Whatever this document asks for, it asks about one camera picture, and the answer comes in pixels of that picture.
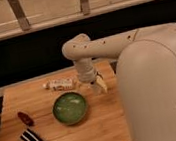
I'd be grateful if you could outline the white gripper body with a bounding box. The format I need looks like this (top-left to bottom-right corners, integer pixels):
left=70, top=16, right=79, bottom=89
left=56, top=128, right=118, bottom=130
left=74, top=58, right=97, bottom=84

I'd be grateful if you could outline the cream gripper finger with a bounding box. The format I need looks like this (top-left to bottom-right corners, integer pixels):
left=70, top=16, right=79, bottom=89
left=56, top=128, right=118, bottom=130
left=90, top=72, right=108, bottom=94

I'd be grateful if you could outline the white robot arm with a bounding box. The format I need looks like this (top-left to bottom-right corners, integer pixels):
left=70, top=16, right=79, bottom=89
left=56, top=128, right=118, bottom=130
left=62, top=23, right=176, bottom=141

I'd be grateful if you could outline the green ceramic bowl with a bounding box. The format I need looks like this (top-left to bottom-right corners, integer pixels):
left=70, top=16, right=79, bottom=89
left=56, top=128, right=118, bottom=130
left=52, top=92, right=88, bottom=125

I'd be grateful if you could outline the left metal bracket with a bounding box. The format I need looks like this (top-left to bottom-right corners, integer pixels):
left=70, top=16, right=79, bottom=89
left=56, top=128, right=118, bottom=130
left=7, top=0, right=31, bottom=31

